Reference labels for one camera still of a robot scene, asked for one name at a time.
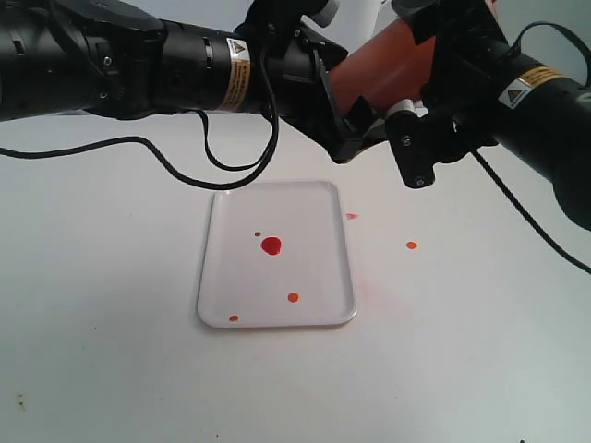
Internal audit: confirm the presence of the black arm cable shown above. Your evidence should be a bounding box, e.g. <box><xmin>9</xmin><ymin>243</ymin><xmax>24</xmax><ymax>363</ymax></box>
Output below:
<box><xmin>470</xmin><ymin>20</ymin><xmax>591</xmax><ymax>273</ymax></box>
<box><xmin>0</xmin><ymin>27</ymin><xmax>281</xmax><ymax>191</ymax></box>

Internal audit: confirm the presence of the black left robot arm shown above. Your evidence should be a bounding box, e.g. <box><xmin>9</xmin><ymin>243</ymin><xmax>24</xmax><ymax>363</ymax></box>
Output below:
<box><xmin>1</xmin><ymin>1</ymin><xmax>386</xmax><ymax>163</ymax></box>

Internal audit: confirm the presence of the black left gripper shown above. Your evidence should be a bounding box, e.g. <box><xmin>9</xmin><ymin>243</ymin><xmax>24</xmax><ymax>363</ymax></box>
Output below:
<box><xmin>159</xmin><ymin>1</ymin><xmax>386</xmax><ymax>162</ymax></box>

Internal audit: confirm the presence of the red sauce squeeze bottle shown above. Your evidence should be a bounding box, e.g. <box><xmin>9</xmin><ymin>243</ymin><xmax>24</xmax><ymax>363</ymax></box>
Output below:
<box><xmin>329</xmin><ymin>0</ymin><xmax>500</xmax><ymax>112</ymax></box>

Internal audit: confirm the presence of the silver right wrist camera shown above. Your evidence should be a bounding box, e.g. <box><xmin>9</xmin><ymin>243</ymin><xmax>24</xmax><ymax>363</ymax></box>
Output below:
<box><xmin>385</xmin><ymin>99</ymin><xmax>416</xmax><ymax>118</ymax></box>

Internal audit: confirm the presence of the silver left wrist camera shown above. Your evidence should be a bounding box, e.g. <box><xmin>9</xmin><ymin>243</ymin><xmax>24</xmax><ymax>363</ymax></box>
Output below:
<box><xmin>309</xmin><ymin>0</ymin><xmax>340</xmax><ymax>28</ymax></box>

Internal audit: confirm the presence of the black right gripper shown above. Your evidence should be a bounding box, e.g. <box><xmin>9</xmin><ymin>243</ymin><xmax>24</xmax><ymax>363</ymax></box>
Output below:
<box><xmin>385</xmin><ymin>1</ymin><xmax>504</xmax><ymax>188</ymax></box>

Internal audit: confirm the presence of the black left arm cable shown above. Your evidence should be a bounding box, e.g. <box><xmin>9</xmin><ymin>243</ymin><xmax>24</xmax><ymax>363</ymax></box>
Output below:
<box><xmin>0</xmin><ymin>27</ymin><xmax>281</xmax><ymax>191</ymax></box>

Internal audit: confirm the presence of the white rectangular plastic tray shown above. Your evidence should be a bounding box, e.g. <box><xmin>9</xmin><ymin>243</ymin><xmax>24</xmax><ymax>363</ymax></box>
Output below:
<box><xmin>197</xmin><ymin>181</ymin><xmax>357</xmax><ymax>329</ymax></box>

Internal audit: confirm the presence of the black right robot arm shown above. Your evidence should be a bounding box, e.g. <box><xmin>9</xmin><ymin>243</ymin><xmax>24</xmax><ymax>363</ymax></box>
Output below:
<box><xmin>392</xmin><ymin>1</ymin><xmax>590</xmax><ymax>229</ymax></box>

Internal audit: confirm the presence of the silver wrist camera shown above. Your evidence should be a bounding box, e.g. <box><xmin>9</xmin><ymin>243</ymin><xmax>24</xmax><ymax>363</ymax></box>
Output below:
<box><xmin>309</xmin><ymin>0</ymin><xmax>340</xmax><ymax>28</ymax></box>
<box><xmin>385</xmin><ymin>99</ymin><xmax>416</xmax><ymax>118</ymax></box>

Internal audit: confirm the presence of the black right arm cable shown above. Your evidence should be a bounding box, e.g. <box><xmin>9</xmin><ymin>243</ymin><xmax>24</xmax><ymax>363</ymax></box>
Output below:
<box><xmin>470</xmin><ymin>20</ymin><xmax>591</xmax><ymax>273</ymax></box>

